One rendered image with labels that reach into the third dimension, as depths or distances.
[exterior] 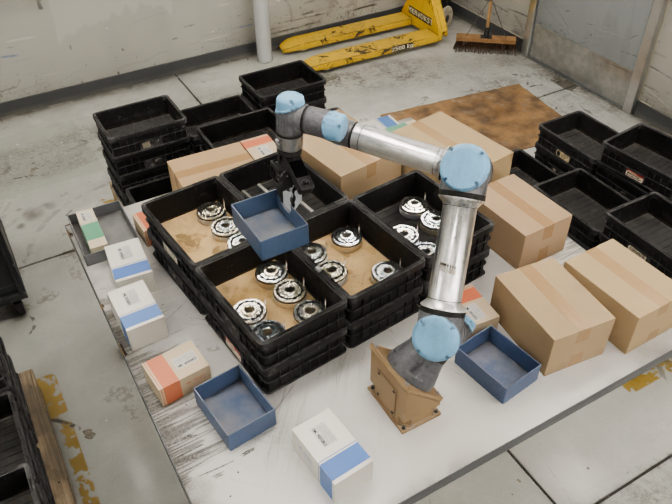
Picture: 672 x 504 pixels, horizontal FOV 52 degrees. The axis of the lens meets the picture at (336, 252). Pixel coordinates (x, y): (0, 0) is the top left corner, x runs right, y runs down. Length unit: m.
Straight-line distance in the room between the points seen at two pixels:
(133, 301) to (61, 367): 1.04
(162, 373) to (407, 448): 0.73
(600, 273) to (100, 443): 1.96
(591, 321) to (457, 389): 0.44
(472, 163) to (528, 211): 0.86
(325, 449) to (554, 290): 0.87
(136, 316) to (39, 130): 2.90
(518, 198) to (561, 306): 0.54
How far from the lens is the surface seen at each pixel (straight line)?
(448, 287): 1.72
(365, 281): 2.22
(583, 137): 3.98
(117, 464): 2.90
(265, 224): 2.07
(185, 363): 2.11
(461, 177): 1.69
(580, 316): 2.18
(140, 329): 2.23
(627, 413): 3.13
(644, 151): 3.73
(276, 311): 2.13
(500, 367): 2.19
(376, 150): 1.91
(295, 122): 1.85
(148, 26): 5.25
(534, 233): 2.44
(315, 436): 1.89
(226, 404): 2.08
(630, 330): 2.28
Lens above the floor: 2.35
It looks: 41 degrees down
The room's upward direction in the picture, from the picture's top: 1 degrees counter-clockwise
